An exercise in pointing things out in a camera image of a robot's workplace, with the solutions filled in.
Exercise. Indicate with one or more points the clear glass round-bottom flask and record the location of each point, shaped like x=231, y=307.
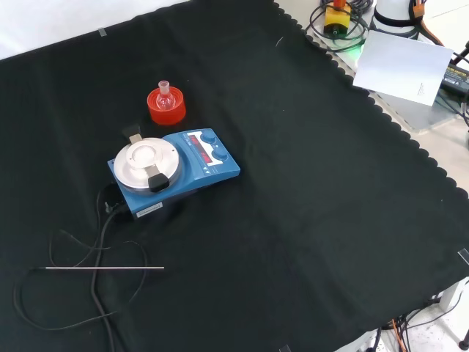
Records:
x=165, y=102

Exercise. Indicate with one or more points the heater with blue base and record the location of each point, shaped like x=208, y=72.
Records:
x=220, y=172

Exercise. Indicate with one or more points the black cloth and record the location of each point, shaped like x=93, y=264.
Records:
x=293, y=183

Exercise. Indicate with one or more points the thin steel probe rod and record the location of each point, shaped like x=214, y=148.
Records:
x=110, y=268

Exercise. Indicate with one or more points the clear tape strip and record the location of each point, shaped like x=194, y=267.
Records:
x=102, y=32
x=285, y=348
x=464, y=256

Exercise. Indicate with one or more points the yellow stop button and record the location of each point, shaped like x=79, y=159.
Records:
x=337, y=18

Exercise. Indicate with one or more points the pale board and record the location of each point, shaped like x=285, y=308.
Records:
x=399, y=66

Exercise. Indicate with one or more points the black power adapter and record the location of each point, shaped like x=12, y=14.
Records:
x=456, y=77

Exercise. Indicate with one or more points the white table leg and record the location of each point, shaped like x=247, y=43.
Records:
x=452, y=300

